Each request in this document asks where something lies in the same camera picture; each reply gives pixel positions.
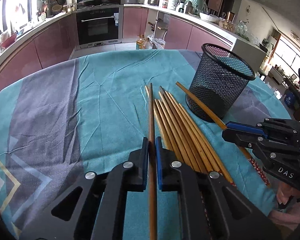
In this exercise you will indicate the pink kitchen cabinets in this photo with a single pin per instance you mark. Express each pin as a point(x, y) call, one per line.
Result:
point(56, 39)

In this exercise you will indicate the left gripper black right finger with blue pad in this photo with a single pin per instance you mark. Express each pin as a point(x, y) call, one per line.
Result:
point(210, 207)

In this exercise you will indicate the yellow cooking oil bottle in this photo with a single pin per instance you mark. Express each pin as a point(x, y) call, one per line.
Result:
point(140, 41)

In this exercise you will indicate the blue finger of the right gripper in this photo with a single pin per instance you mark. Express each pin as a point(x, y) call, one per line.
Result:
point(246, 128)

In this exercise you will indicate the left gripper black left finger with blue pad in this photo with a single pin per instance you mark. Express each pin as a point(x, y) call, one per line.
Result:
point(94, 206)

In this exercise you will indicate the teal grey patterned tablecloth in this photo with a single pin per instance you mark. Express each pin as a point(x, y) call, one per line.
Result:
point(88, 114)

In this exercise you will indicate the right hand pink sleeve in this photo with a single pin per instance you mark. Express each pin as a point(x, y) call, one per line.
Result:
point(290, 216)

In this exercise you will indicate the pink bowl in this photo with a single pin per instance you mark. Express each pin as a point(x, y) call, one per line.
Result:
point(9, 41)

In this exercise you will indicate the green food cover dome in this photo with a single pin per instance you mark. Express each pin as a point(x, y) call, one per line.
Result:
point(199, 6)

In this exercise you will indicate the bamboo chopstick with red end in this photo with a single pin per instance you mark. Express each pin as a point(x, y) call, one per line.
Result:
point(223, 126)

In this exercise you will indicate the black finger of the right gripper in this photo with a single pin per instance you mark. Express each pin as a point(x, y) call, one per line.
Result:
point(240, 138)

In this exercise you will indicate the dark brown wooden chopstick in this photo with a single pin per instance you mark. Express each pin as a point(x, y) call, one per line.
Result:
point(152, 169)

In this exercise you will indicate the black built-in oven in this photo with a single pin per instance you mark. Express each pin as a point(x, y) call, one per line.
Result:
point(97, 26)

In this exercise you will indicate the black mesh utensil cup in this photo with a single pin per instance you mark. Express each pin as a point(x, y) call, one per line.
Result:
point(220, 78)

